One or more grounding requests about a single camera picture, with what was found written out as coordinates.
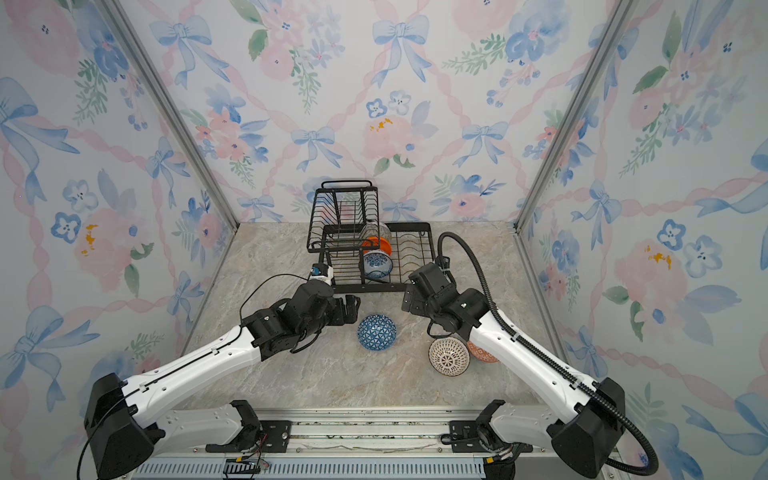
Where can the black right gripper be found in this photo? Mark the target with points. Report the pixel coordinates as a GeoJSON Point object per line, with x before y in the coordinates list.
{"type": "Point", "coordinates": [416, 307]}

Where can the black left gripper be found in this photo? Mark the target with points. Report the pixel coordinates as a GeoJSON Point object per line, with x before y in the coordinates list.
{"type": "Point", "coordinates": [351, 316]}

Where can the blue geometric patterned bowl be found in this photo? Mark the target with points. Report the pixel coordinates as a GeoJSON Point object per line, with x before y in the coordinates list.
{"type": "Point", "coordinates": [377, 332]}

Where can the blue floral ceramic bowl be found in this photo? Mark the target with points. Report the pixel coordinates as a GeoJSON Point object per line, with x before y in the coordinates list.
{"type": "Point", "coordinates": [377, 265]}

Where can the orange plastic bowl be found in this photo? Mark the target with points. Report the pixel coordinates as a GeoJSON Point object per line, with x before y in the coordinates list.
{"type": "Point", "coordinates": [377, 243]}

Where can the green patterned ceramic bowl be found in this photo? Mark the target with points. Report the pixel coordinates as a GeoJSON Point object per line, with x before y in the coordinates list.
{"type": "Point", "coordinates": [375, 230]}

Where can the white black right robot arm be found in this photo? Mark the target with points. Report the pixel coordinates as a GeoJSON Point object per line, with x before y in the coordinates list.
{"type": "Point", "coordinates": [580, 431]}

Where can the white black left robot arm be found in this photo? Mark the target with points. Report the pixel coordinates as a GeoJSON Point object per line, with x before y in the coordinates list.
{"type": "Point", "coordinates": [128, 421]}

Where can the white brown lattice bowl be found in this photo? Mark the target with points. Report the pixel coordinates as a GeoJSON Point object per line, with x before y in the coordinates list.
{"type": "Point", "coordinates": [449, 356]}

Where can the red patterned ceramic bowl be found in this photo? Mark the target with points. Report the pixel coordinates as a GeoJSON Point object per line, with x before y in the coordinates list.
{"type": "Point", "coordinates": [481, 354]}

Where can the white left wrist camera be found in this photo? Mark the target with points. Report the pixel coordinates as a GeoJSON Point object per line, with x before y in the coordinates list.
{"type": "Point", "coordinates": [322, 272]}

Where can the black wire dish rack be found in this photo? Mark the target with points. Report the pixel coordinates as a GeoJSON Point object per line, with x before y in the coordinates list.
{"type": "Point", "coordinates": [340, 208]}

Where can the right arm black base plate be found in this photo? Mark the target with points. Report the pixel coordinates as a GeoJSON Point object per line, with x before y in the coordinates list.
{"type": "Point", "coordinates": [477, 437]}

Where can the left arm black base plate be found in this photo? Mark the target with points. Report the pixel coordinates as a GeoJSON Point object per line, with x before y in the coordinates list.
{"type": "Point", "coordinates": [270, 437]}

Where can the aluminium front rail frame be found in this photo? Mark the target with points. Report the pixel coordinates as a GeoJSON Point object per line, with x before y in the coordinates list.
{"type": "Point", "coordinates": [360, 443]}

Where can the left aluminium corner post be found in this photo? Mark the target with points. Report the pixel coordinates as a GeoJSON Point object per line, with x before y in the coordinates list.
{"type": "Point", "coordinates": [117, 18]}

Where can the aluminium corner post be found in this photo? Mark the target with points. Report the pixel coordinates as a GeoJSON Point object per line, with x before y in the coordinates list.
{"type": "Point", "coordinates": [117, 18]}
{"type": "Point", "coordinates": [614, 28]}

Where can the right aluminium corner post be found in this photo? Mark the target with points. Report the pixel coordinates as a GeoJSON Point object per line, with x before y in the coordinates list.
{"type": "Point", "coordinates": [614, 28]}

